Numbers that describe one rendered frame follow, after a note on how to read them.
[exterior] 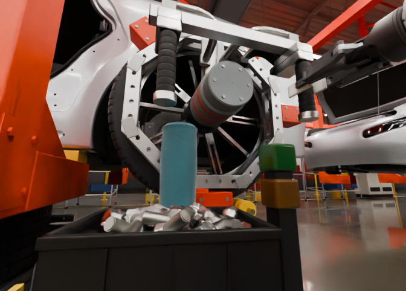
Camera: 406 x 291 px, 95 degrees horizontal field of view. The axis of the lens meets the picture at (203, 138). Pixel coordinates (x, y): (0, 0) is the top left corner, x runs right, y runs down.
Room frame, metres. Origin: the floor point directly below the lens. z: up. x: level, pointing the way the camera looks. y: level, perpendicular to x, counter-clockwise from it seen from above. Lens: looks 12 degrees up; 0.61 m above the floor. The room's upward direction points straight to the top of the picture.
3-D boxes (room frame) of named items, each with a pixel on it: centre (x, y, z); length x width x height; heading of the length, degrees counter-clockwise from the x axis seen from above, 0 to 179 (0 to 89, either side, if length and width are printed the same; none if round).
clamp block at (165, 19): (0.36, 0.08, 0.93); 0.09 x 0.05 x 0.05; 17
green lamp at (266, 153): (0.28, -0.11, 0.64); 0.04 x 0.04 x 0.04; 17
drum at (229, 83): (0.54, -0.04, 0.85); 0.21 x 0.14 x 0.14; 17
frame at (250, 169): (0.60, -0.02, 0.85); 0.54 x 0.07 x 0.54; 107
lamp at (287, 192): (0.28, -0.11, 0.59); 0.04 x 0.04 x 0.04; 17
